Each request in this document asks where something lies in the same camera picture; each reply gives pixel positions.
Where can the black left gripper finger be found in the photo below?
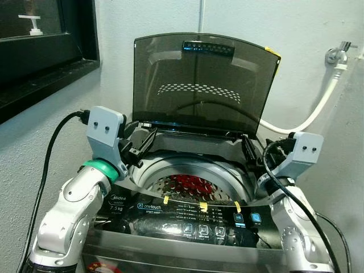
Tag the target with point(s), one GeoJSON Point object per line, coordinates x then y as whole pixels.
{"type": "Point", "coordinates": [147, 146]}
{"type": "Point", "coordinates": [136, 135]}

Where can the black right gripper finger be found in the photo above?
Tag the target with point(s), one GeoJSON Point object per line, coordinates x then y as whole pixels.
{"type": "Point", "coordinates": [247, 149]}
{"type": "Point", "coordinates": [256, 152]}

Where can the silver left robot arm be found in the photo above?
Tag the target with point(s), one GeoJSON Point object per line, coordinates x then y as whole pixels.
{"type": "Point", "coordinates": [68, 210]}

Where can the grey top-load washing machine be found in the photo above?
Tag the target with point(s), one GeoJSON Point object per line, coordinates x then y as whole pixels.
{"type": "Point", "coordinates": [199, 256]}

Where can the yellow tape strip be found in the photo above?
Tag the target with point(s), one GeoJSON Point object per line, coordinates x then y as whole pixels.
{"type": "Point", "coordinates": [203, 206]}
{"type": "Point", "coordinates": [165, 199]}
{"type": "Point", "coordinates": [238, 207]}

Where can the red garment in drum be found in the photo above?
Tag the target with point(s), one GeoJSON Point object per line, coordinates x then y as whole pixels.
{"type": "Point", "coordinates": [190, 185]}

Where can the smoked transparent washer lid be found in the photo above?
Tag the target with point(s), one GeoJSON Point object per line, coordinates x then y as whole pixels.
{"type": "Point", "coordinates": [205, 108]}

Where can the yellow lid sticker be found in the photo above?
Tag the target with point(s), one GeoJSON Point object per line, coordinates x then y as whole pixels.
{"type": "Point", "coordinates": [274, 53]}

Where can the white T-shaped object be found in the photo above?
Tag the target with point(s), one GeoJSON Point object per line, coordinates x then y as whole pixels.
{"type": "Point", "coordinates": [31, 25]}

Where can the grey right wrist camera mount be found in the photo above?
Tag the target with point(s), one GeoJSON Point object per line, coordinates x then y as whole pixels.
{"type": "Point", "coordinates": [301, 153]}

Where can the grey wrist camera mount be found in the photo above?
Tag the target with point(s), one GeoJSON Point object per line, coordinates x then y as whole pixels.
{"type": "Point", "coordinates": [301, 153]}
{"type": "Point", "coordinates": [105, 131]}

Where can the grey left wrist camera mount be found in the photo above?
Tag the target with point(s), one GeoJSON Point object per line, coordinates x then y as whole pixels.
{"type": "Point", "coordinates": [105, 131]}

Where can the chrome wall tap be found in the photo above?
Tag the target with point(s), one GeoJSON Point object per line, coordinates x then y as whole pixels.
{"type": "Point", "coordinates": [334, 56]}

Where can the white wall pipe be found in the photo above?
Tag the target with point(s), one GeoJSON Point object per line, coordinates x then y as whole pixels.
{"type": "Point", "coordinates": [201, 14]}

